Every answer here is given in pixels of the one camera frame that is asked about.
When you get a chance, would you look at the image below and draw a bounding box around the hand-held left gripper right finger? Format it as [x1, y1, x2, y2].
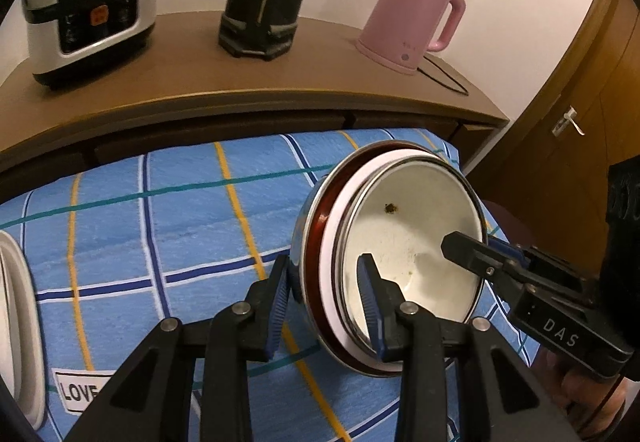
[356, 253, 576, 442]

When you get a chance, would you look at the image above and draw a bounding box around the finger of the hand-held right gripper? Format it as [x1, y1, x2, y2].
[441, 231, 533, 310]
[487, 236, 597, 303]

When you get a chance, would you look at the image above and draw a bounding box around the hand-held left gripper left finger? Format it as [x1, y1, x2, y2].
[92, 254, 292, 442]

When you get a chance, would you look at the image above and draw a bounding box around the pink plastic bowl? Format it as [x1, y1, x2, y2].
[306, 145, 451, 375]

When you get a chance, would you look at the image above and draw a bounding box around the small white bowl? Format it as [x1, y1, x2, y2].
[336, 157, 486, 353]

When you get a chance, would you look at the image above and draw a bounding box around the stainless steel bowl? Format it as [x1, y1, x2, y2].
[290, 140, 466, 375]

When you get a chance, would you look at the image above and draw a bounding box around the grey round plate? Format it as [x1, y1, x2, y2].
[0, 231, 49, 429]

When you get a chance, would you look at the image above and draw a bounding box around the person's right hand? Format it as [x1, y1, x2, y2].
[537, 347, 628, 440]

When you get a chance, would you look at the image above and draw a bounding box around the blue plaid cloth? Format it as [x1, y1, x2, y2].
[0, 128, 538, 442]

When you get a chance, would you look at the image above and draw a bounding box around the wooden door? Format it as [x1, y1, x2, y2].
[460, 0, 640, 243]

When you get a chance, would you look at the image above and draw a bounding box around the pink electric kettle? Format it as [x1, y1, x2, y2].
[356, 0, 467, 75]

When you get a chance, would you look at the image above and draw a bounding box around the brown wooden sideboard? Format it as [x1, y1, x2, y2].
[0, 10, 510, 187]

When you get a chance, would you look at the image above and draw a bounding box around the white black rice cooker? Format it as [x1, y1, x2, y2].
[22, 0, 171, 90]

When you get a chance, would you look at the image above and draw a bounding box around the metal door handle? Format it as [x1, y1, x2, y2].
[553, 105, 586, 137]

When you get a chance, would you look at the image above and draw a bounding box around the black kettle cable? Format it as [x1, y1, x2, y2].
[417, 54, 471, 96]

